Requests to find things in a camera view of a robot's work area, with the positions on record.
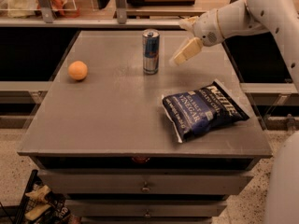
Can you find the black wire basket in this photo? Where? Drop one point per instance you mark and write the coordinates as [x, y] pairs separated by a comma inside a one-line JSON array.
[[39, 208]]

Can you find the lower grey drawer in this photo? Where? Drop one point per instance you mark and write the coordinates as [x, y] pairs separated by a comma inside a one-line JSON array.
[[145, 208]]

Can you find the blue silver redbull can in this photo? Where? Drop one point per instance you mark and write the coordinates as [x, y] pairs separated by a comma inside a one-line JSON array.
[[151, 44]]

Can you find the grey drawer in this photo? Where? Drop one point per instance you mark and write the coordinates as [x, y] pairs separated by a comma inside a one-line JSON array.
[[79, 182], [145, 208]]

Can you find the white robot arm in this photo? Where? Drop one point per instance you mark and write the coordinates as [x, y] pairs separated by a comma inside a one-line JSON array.
[[252, 17]]

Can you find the metal shelf rail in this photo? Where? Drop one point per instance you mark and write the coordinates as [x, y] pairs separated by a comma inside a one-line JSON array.
[[91, 24]]

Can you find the grey drawer cabinet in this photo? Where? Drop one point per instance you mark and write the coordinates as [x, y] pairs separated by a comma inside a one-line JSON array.
[[113, 121]]

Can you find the clear plastic bin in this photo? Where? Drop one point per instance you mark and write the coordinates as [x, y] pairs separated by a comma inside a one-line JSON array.
[[28, 8]]

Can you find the blue kettle chips bag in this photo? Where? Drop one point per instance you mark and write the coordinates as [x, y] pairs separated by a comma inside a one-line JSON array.
[[196, 112]]

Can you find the orange fruit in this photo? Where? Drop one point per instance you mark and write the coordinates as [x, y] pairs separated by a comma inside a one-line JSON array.
[[77, 70]]

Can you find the upper grey drawer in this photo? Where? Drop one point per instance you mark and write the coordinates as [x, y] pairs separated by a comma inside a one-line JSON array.
[[79, 182]]

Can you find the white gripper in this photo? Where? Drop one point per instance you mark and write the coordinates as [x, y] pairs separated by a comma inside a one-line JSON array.
[[206, 28]]

